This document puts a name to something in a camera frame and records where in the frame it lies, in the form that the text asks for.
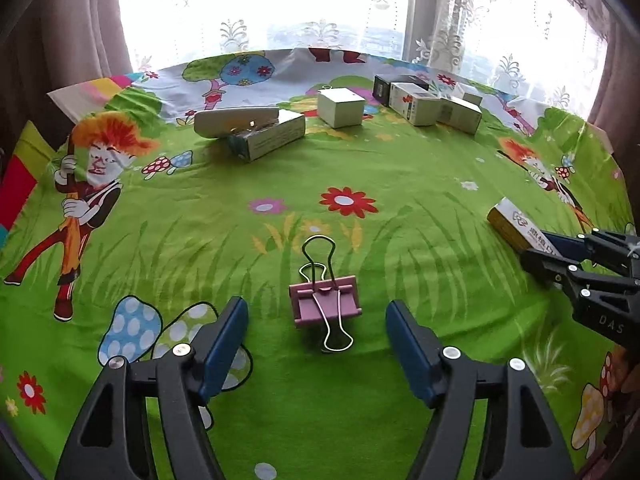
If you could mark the pink binder clip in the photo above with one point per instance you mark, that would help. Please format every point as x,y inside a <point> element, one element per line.
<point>312,300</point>

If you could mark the black box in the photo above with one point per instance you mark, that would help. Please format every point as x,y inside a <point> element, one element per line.
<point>382,90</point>

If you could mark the white lace curtain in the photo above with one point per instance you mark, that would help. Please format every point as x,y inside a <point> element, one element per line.
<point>300,5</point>

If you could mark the white box with orange print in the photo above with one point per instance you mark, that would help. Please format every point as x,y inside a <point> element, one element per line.
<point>420,110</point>

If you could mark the white cube box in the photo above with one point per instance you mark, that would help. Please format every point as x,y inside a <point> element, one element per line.
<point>340,107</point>

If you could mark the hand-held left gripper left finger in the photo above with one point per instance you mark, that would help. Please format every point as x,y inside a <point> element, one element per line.
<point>225,350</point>

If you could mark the brown curtain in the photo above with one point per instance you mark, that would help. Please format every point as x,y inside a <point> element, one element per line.
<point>620,90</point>
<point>60,35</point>

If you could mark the narrow white box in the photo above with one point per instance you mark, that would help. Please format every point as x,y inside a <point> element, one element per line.
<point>457,115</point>

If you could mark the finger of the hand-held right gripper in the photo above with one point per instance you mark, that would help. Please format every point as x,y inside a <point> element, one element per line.
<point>565,242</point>
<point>545,262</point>

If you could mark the small teal and white box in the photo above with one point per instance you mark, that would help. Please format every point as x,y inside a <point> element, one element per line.
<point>270,140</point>

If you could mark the yellow and white box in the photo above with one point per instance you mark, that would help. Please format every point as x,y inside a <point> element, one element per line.
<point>515,222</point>

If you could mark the cartoon printed green cloth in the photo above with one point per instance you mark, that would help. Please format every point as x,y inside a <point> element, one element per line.
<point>400,175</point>

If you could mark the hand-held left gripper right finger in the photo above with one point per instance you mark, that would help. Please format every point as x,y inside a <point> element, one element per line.
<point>410,350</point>

